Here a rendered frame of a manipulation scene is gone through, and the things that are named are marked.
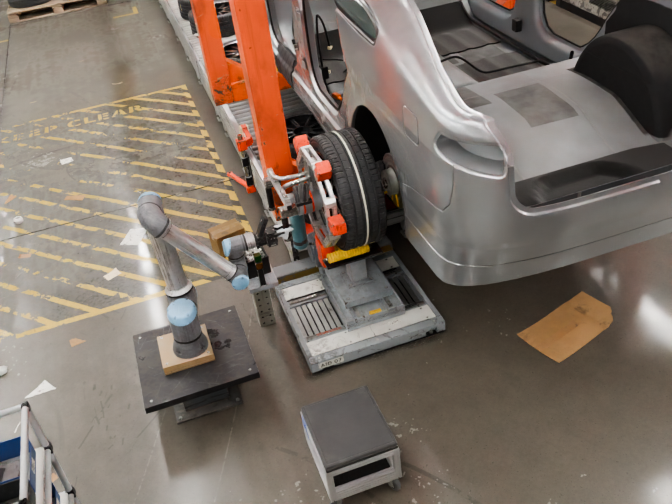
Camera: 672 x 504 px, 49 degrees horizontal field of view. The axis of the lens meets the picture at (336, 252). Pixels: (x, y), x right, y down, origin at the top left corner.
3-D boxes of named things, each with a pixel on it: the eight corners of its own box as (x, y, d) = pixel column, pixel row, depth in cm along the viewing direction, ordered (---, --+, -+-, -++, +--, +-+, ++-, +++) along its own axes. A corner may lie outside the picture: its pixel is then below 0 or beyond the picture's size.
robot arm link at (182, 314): (173, 344, 384) (165, 318, 374) (172, 324, 397) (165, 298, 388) (202, 339, 385) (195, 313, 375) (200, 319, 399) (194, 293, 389)
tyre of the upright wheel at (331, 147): (352, 103, 395) (341, 163, 456) (310, 113, 390) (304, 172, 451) (396, 209, 373) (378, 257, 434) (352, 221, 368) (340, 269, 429)
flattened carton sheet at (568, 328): (621, 317, 426) (622, 313, 424) (558, 364, 402) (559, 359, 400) (579, 294, 446) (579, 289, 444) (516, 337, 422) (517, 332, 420)
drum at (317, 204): (329, 212, 408) (326, 190, 400) (292, 222, 404) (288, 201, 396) (321, 200, 419) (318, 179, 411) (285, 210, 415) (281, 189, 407)
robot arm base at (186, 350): (173, 362, 387) (169, 348, 382) (172, 339, 403) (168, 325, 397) (209, 354, 390) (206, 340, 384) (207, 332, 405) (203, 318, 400)
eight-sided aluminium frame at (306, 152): (344, 261, 404) (333, 175, 372) (333, 264, 402) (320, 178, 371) (315, 213, 447) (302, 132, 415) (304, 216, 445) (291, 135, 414)
